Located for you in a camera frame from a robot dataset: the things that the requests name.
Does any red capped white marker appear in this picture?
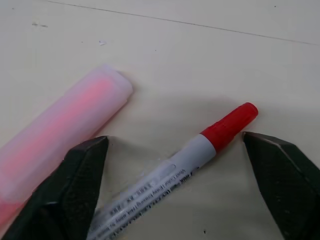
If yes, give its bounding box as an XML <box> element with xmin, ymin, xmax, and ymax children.
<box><xmin>86</xmin><ymin>101</ymin><xmax>259</xmax><ymax>240</ymax></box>

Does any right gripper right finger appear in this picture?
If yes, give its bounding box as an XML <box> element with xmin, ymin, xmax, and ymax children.
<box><xmin>241</xmin><ymin>131</ymin><xmax>320</xmax><ymax>240</ymax></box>

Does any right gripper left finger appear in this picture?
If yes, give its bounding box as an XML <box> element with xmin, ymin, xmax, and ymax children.
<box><xmin>0</xmin><ymin>135</ymin><xmax>110</xmax><ymax>240</ymax></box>

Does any pink highlighter with translucent cap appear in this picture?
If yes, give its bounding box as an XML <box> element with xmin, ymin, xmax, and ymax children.
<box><xmin>0</xmin><ymin>63</ymin><xmax>133</xmax><ymax>233</ymax></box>

